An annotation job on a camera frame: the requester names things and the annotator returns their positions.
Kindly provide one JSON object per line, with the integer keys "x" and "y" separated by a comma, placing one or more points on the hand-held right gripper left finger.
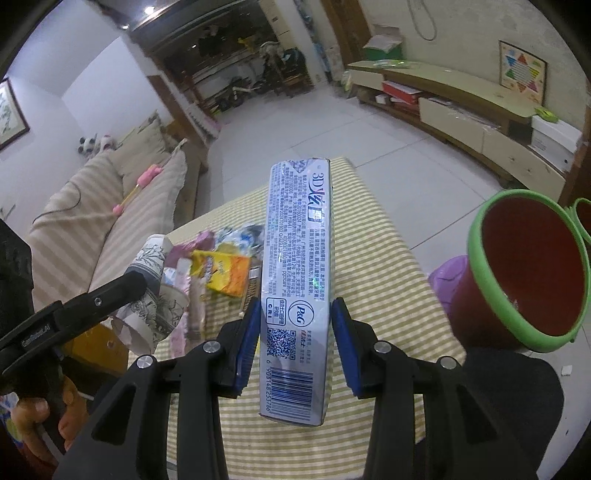
{"x": 247, "y": 350}

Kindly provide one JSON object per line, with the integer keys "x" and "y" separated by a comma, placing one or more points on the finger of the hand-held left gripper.
{"x": 106, "y": 297}

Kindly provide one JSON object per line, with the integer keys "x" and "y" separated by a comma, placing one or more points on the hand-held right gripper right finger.
{"x": 345, "y": 350}

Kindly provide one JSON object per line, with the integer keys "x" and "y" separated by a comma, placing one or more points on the floral paper cup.
{"x": 157, "y": 258}

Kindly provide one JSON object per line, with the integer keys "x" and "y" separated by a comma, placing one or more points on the brown cigarette box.
{"x": 251, "y": 284}

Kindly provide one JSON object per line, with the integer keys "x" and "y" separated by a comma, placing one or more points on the yellow snack packet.
{"x": 221, "y": 274}

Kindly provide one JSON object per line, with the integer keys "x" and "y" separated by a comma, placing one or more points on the silver toothpaste box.
{"x": 295, "y": 258}

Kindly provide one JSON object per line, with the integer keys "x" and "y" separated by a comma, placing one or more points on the red bin with green rim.
{"x": 531, "y": 258}

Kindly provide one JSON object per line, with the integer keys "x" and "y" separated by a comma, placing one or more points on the person's left hand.
{"x": 74, "y": 408}

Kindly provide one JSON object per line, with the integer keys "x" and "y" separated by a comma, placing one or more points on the wooden side table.
{"x": 101, "y": 350}

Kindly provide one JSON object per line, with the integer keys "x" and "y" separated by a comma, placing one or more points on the beige long wrapper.
{"x": 196, "y": 304}

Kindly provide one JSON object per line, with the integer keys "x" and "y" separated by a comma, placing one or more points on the beige striped sofa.
{"x": 83, "y": 230}

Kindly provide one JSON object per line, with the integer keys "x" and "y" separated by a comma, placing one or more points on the pink crumpled wrapper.
{"x": 203, "y": 242}

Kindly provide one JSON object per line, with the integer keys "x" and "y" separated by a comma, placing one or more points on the yellow checkered tablecloth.
{"x": 369, "y": 240}

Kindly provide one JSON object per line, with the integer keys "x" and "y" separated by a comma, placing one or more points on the blue and white wrapper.
{"x": 240, "y": 235}

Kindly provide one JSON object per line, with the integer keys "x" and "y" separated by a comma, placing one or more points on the purple plastic bag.
{"x": 443, "y": 281}

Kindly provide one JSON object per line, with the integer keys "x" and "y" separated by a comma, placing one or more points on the pink massage hammer toy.
{"x": 150, "y": 174}

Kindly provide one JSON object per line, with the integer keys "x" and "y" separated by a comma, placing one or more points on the panda plush toy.
{"x": 92, "y": 144}

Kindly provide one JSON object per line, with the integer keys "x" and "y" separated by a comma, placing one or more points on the beige sofa cushion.
{"x": 143, "y": 143}

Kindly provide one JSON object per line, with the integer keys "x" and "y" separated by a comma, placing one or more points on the dark wooden shelf unit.
{"x": 207, "y": 60}

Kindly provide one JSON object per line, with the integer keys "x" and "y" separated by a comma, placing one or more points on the wooden chair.
{"x": 295, "y": 76}

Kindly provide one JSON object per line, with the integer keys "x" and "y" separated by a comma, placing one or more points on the cream wooden TV cabinet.
{"x": 461, "y": 87}

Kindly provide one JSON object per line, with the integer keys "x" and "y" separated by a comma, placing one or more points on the white cardboard box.
{"x": 554, "y": 138}

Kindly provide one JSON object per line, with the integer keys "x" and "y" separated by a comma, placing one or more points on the green cardboard box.
{"x": 383, "y": 48}

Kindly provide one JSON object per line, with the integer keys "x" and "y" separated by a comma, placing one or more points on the green plastic toy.
{"x": 547, "y": 114}

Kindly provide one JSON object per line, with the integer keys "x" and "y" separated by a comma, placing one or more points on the star checkers game board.
{"x": 521, "y": 71}

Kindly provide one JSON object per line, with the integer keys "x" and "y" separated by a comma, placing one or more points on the framed wall picture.
{"x": 10, "y": 113}

